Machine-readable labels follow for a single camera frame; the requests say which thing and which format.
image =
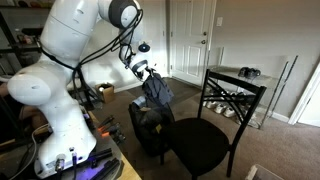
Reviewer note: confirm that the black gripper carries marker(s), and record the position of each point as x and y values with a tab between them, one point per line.
149	74

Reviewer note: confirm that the dark clothing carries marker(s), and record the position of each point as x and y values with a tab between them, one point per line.
160	90

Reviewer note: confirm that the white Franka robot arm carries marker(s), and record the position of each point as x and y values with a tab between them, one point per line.
63	110

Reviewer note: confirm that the black metal chair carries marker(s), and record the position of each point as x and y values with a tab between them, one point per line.
200	146

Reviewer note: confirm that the light blue cloth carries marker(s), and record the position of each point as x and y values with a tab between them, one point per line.
140	101

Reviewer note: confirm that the beige cloth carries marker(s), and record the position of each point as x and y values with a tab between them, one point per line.
145	109

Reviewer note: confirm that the small cardboard box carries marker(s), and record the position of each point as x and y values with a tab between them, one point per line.
106	92

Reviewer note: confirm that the black mesh laundry hamper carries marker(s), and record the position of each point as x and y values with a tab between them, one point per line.
150	133

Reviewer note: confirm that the metal door knob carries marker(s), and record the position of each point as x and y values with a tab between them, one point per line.
203	42

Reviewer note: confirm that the orange black clamp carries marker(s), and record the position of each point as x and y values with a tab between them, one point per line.
111	130
106	122

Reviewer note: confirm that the black ladder shelf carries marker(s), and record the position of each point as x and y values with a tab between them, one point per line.
85	91

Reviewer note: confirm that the metal deadbolt lock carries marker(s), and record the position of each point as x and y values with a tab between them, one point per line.
204	33

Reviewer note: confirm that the white sneaker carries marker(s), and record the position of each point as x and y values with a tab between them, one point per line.
254	121
211	104
229	112
220	108

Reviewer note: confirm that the black bar clamp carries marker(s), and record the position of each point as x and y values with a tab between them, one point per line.
101	155
108	169

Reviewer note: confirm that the black shoe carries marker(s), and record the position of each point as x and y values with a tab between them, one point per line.
244	72
255	73
240	97

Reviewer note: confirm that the brown furniture piece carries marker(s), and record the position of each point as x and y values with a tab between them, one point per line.
30	115

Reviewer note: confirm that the clear plastic bin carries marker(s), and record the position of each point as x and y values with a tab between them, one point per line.
263	173

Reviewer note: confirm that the white light switch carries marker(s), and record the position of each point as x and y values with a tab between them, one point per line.
219	21

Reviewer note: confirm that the white door frame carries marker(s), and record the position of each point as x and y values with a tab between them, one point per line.
305	96

